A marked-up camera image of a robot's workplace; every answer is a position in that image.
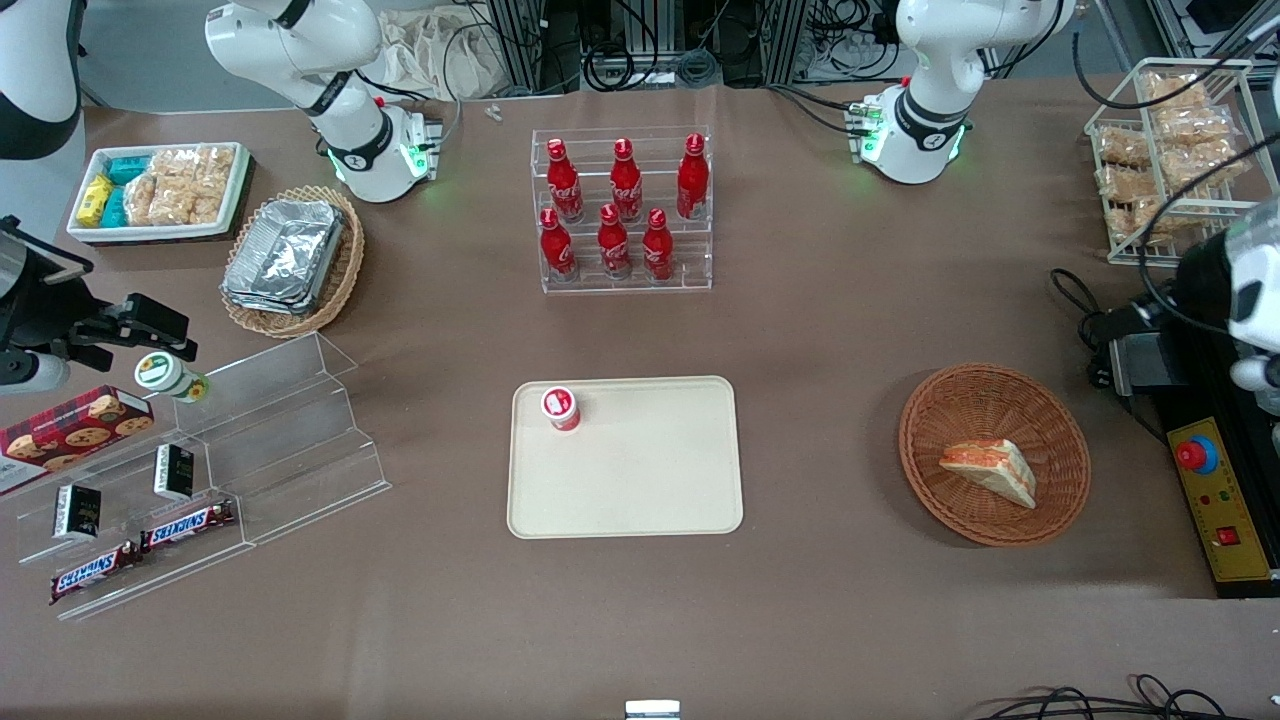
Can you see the red cola bottle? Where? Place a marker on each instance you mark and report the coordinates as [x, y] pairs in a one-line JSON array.
[[563, 185], [657, 248], [613, 245], [556, 248], [692, 180], [626, 185]]

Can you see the clear acrylic stepped shelf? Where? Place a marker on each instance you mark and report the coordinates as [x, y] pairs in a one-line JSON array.
[[290, 440]]

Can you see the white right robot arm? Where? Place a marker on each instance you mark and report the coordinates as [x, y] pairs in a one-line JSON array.
[[352, 135]]

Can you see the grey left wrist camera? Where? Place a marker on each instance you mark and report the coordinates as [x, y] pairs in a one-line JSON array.
[[1256, 373]]

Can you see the round brown wicker basket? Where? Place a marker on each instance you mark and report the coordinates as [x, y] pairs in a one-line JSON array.
[[960, 410]]

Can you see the red cookie box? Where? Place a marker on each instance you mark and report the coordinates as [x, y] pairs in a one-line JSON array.
[[70, 435]]

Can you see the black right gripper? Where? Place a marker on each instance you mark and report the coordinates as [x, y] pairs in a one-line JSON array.
[[42, 312]]

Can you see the beige plastic tray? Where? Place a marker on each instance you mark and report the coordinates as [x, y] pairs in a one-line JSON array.
[[640, 470]]

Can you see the grey power adapter box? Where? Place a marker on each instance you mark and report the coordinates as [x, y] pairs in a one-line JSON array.
[[1140, 365]]

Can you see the teal snack pack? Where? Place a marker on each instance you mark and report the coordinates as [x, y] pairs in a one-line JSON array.
[[127, 169], [115, 208]]

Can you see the bagged fried snack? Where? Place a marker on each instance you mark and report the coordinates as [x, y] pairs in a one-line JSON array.
[[1122, 148], [1200, 168], [1175, 90], [1135, 222], [1125, 185], [1195, 128]]

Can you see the red yoghurt cup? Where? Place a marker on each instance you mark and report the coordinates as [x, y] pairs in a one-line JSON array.
[[562, 408]]

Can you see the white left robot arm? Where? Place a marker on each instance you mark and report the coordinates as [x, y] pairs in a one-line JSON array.
[[925, 125]]

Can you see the silver metal bracket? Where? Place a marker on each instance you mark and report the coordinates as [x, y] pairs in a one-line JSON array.
[[652, 710]]

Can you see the beige cloth bag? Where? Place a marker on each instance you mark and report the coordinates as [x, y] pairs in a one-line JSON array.
[[430, 55]]

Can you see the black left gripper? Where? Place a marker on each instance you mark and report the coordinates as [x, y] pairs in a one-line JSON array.
[[1200, 280]]

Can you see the yellow snack pack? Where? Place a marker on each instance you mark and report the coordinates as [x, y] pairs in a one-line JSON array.
[[94, 202]]

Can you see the stack of foil containers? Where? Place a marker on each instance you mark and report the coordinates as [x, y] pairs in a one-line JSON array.
[[285, 255]]

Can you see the yellow emergency stop box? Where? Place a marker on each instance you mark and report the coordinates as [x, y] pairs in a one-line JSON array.
[[1215, 500]]

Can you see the oval light wicker basket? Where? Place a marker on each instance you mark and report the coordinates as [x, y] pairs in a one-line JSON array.
[[338, 290]]

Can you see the small black box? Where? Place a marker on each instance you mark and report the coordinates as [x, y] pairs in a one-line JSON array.
[[76, 512], [174, 472]]

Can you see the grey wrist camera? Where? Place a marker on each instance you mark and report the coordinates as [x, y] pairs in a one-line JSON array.
[[28, 372], [1256, 373]]

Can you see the white rectangular snack tray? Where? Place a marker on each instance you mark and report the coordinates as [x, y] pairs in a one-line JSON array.
[[160, 232]]

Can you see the clear rice cracker bag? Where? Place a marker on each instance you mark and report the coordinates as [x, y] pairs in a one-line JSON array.
[[213, 185], [172, 164], [150, 200]]

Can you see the clear acrylic bottle rack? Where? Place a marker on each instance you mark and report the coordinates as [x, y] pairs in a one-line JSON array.
[[620, 285]]

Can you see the green lidded white cup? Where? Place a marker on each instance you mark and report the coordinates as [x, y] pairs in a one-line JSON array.
[[165, 374]]

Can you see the triangle sandwich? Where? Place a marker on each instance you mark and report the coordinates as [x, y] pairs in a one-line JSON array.
[[990, 470]]

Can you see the snickers chocolate bar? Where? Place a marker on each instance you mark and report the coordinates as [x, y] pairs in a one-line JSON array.
[[95, 572], [188, 526]]

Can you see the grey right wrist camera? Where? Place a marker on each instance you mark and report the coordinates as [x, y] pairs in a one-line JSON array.
[[28, 372]]

